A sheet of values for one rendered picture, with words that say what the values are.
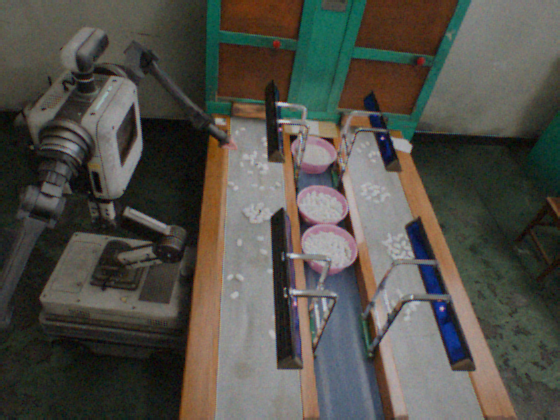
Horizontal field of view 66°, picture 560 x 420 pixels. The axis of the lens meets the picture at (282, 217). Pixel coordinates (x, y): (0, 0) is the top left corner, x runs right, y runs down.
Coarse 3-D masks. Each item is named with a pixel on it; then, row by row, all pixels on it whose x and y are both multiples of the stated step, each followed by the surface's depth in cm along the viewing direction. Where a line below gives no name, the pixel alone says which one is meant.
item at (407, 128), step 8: (208, 104) 260; (216, 104) 261; (224, 104) 261; (208, 112) 264; (216, 112) 265; (224, 112) 265; (288, 112) 267; (296, 112) 268; (312, 112) 268; (320, 112) 269; (312, 120) 272; (320, 120) 273; (328, 120) 273; (336, 120) 274; (392, 120) 276; (400, 120) 276; (352, 128) 279; (392, 128) 280; (400, 128) 281; (408, 128) 281; (208, 136) 281; (408, 136) 286
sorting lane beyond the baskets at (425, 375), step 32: (352, 160) 255; (384, 192) 239; (384, 224) 222; (384, 256) 207; (416, 288) 196; (416, 320) 184; (416, 352) 174; (416, 384) 164; (448, 384) 166; (416, 416) 156; (448, 416) 157; (480, 416) 159
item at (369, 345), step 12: (396, 264) 156; (408, 264) 156; (420, 264) 156; (432, 264) 157; (384, 276) 162; (384, 288) 165; (372, 300) 174; (384, 300) 162; (408, 300) 146; (420, 300) 145; (432, 300) 146; (444, 300) 147; (396, 312) 151; (360, 324) 185; (384, 324) 159; (372, 348) 171; (372, 360) 175
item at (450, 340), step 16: (416, 224) 173; (416, 240) 170; (416, 256) 166; (432, 256) 160; (432, 272) 158; (432, 288) 155; (432, 304) 152; (448, 304) 147; (448, 320) 144; (448, 336) 142; (464, 336) 138; (448, 352) 139; (464, 352) 135; (464, 368) 135
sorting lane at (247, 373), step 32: (256, 128) 264; (256, 160) 243; (256, 192) 225; (256, 224) 209; (224, 256) 193; (256, 256) 196; (224, 288) 181; (256, 288) 184; (224, 320) 171; (256, 320) 173; (224, 352) 162; (256, 352) 164; (224, 384) 154; (256, 384) 155; (288, 384) 157; (224, 416) 146; (256, 416) 148; (288, 416) 149
